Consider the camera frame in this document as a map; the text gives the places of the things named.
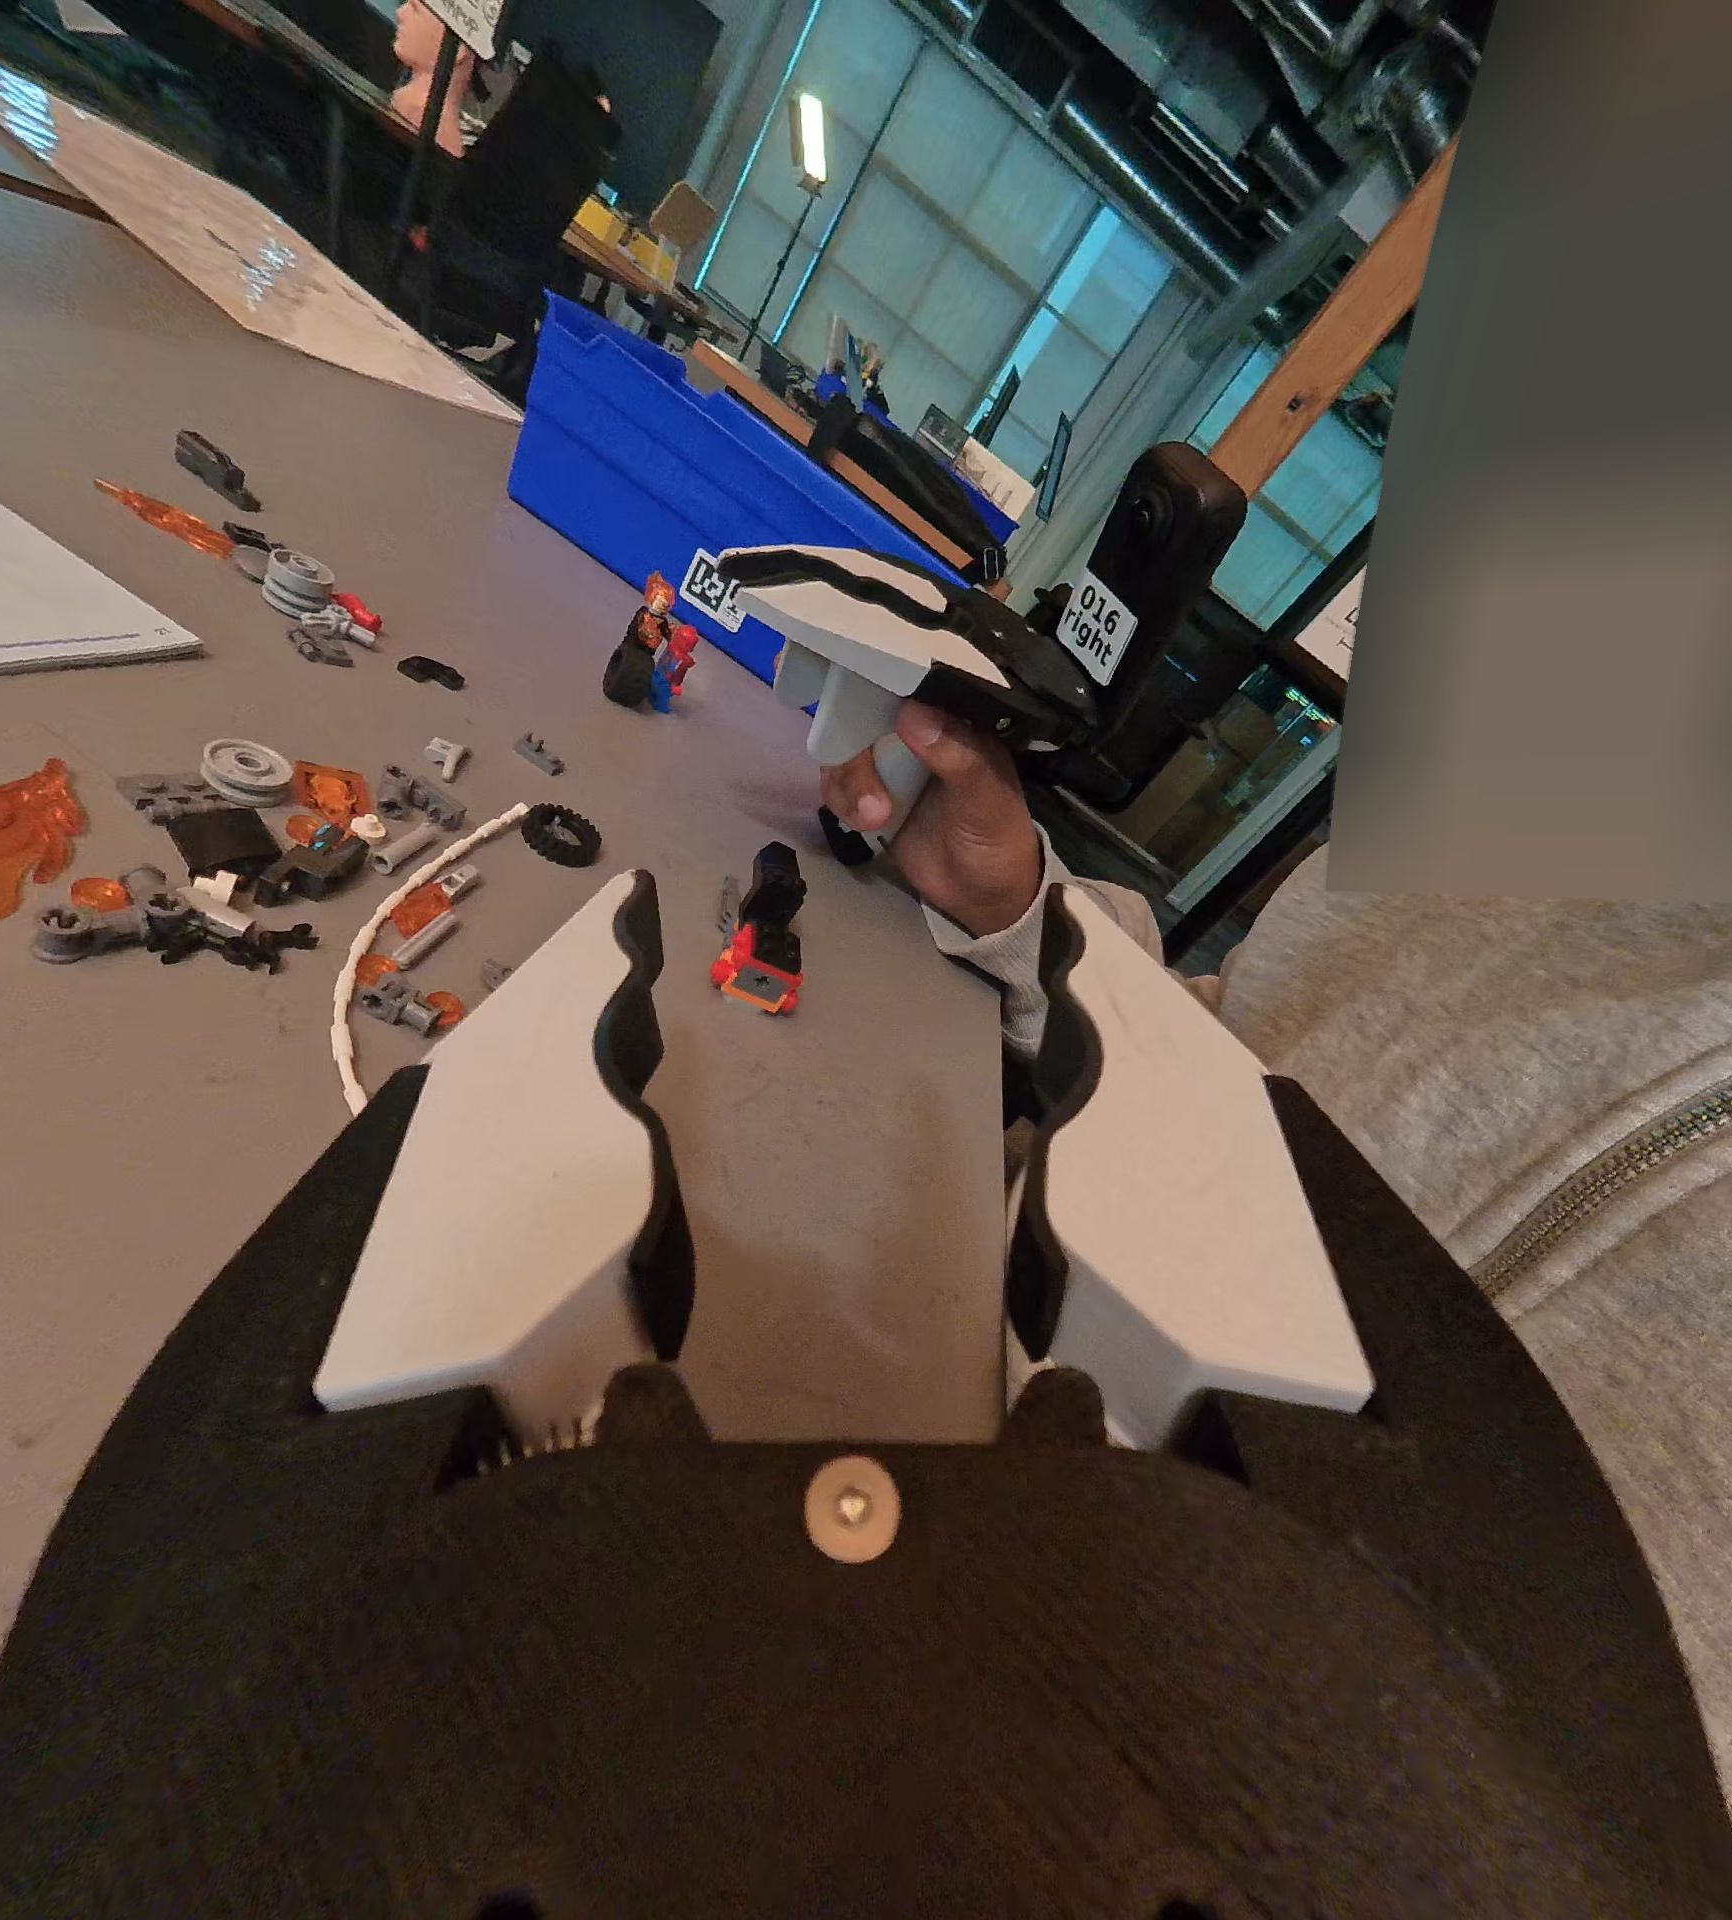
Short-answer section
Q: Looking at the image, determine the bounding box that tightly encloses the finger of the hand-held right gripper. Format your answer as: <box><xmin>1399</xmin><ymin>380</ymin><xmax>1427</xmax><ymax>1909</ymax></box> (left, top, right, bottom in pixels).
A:
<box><xmin>716</xmin><ymin>542</ymin><xmax>975</xmax><ymax>610</ymax></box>
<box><xmin>729</xmin><ymin>571</ymin><xmax>966</xmax><ymax>709</ymax></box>

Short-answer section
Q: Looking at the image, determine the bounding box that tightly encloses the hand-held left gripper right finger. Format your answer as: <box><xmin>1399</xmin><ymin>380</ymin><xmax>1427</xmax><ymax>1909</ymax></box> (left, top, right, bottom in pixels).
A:
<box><xmin>1004</xmin><ymin>881</ymin><xmax>1377</xmax><ymax>1451</ymax></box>

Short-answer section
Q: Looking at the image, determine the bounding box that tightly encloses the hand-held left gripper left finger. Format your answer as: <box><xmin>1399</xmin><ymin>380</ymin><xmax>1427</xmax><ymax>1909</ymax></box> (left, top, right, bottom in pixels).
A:
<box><xmin>310</xmin><ymin>865</ymin><xmax>697</xmax><ymax>1433</ymax></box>

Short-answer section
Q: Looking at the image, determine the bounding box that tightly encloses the black and red lego build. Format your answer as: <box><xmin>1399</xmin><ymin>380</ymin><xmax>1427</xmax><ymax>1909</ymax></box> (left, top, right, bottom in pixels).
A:
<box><xmin>707</xmin><ymin>840</ymin><xmax>811</xmax><ymax>1019</ymax></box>

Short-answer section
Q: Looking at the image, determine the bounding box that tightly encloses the person's right forearm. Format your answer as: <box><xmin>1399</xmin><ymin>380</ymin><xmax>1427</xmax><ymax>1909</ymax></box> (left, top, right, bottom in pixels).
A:
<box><xmin>921</xmin><ymin>832</ymin><xmax>1171</xmax><ymax>1059</ymax></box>

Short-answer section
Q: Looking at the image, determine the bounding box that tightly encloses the flame-head lego minifigure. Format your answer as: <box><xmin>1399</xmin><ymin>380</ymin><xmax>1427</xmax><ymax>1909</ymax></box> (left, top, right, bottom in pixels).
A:
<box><xmin>622</xmin><ymin>570</ymin><xmax>679</xmax><ymax>704</ymax></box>

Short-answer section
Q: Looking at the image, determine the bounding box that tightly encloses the pile of small lego pieces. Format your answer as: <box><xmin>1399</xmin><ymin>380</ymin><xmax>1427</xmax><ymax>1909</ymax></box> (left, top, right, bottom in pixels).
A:
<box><xmin>32</xmin><ymin>733</ymin><xmax>485</xmax><ymax>1040</ymax></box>

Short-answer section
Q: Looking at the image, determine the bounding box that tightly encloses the single grey lego wheel rim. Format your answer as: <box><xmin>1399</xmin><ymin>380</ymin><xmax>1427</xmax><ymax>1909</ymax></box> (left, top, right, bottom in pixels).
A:
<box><xmin>197</xmin><ymin>737</ymin><xmax>295</xmax><ymax>810</ymax></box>

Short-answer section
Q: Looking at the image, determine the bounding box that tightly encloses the large orange lego flame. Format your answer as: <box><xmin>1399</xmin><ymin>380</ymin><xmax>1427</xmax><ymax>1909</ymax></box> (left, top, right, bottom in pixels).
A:
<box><xmin>0</xmin><ymin>755</ymin><xmax>88</xmax><ymax>970</ymax></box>

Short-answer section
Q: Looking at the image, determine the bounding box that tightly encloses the black lego block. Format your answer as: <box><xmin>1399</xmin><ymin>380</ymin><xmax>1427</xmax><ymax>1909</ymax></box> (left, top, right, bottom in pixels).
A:
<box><xmin>172</xmin><ymin>427</ymin><xmax>265</xmax><ymax>516</ymax></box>

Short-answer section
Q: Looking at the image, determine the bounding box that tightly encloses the thin orange lego flame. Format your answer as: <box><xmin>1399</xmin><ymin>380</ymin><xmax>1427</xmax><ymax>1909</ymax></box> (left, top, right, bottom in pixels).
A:
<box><xmin>91</xmin><ymin>476</ymin><xmax>237</xmax><ymax>560</ymax></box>

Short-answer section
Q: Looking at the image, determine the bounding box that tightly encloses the lego instruction booklet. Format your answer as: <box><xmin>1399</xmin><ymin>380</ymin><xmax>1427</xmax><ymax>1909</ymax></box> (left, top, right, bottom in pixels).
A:
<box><xmin>0</xmin><ymin>434</ymin><xmax>205</xmax><ymax>688</ymax></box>

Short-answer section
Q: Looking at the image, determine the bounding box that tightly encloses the person's right hand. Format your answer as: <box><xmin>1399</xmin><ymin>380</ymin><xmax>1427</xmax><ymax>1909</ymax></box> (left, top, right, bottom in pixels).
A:
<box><xmin>817</xmin><ymin>701</ymin><xmax>1043</xmax><ymax>939</ymax></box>

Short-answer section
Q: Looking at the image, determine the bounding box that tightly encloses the large blue plastic bin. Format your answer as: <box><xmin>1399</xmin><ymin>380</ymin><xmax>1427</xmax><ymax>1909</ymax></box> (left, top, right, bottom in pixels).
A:
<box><xmin>506</xmin><ymin>288</ymin><xmax>1025</xmax><ymax>683</ymax></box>

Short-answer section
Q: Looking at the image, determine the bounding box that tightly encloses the tall light stand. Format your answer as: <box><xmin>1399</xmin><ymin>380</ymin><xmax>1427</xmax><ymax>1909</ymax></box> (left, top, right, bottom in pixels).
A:
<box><xmin>738</xmin><ymin>89</ymin><xmax>833</xmax><ymax>362</ymax></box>

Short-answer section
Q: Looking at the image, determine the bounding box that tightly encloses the wooden beam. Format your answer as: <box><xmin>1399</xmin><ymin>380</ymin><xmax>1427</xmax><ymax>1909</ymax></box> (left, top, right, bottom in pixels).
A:
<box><xmin>1202</xmin><ymin>141</ymin><xmax>1459</xmax><ymax>497</ymax></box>

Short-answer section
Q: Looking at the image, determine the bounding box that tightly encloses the black office chair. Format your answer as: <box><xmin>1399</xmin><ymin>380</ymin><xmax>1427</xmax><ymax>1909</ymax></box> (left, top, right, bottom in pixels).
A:
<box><xmin>415</xmin><ymin>35</ymin><xmax>625</xmax><ymax>392</ymax></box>

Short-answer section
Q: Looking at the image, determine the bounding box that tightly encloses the large glossy paper sheet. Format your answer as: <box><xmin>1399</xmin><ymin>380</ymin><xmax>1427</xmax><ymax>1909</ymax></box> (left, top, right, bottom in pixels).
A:
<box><xmin>0</xmin><ymin>21</ymin><xmax>526</xmax><ymax>425</ymax></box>

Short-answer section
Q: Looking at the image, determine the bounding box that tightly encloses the pink mannequin head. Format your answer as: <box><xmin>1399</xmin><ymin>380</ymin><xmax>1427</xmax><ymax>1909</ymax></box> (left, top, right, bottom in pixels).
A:
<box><xmin>388</xmin><ymin>0</ymin><xmax>500</xmax><ymax>152</ymax></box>

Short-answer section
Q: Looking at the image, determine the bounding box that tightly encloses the white lego chain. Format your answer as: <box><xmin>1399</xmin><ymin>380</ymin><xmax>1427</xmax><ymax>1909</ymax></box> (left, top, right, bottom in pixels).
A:
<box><xmin>330</xmin><ymin>801</ymin><xmax>529</xmax><ymax>1115</ymax></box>

